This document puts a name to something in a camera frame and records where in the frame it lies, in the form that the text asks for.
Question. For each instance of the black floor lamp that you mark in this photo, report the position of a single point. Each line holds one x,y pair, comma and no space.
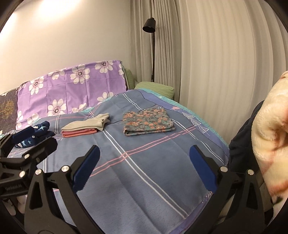
150,28

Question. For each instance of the purple floral pillow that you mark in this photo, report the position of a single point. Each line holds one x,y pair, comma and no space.
69,90

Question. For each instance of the black bag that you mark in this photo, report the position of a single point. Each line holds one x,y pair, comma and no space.
242,157

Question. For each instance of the dark gold-tree pillow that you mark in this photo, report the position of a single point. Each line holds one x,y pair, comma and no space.
8,109

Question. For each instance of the cream fleece blanket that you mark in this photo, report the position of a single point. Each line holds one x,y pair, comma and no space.
269,140

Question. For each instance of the green pillow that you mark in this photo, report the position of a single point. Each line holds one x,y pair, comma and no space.
161,89

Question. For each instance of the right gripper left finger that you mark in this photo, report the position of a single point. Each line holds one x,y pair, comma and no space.
53,205

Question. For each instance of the teal floral patterned garment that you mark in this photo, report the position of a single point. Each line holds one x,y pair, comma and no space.
147,121

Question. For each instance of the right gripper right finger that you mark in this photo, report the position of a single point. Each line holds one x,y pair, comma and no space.
235,205

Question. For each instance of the beige pleated curtain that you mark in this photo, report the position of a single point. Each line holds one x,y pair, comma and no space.
221,57

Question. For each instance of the beige folded cloth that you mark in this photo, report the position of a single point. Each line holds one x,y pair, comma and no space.
97,122

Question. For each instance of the blue plaid bed sheet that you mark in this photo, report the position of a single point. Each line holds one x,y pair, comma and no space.
141,184

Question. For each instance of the navy star fleece garment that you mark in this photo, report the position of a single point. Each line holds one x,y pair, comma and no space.
33,135

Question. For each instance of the pink folded cloth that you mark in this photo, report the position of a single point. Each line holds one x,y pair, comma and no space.
69,134

